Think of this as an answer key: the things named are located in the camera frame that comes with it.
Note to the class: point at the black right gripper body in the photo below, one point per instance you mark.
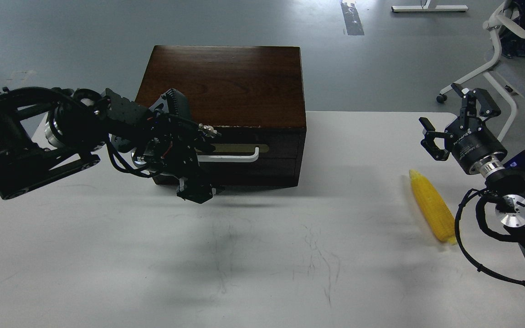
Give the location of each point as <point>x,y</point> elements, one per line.
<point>469,144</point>

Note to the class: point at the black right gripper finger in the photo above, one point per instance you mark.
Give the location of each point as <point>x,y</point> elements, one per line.
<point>476,102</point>
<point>428,141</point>

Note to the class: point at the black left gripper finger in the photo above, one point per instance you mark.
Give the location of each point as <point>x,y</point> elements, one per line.
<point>198,188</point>

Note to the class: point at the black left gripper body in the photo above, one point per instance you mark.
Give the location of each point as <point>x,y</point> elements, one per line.
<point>171,137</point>

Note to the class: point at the wooden drawer with white handle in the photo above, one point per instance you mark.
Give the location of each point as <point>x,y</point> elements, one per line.
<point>249,145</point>

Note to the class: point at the yellow corn cob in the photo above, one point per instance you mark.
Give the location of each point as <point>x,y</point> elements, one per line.
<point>433,208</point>

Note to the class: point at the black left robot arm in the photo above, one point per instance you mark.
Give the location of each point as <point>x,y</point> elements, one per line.
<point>47,134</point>

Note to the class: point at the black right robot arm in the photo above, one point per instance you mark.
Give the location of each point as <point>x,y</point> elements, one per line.
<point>500,210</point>

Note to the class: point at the white office chair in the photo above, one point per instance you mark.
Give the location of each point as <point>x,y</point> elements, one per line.
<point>504,68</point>

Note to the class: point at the dark wooden cabinet box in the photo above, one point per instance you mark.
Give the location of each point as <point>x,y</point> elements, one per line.
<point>236,87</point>

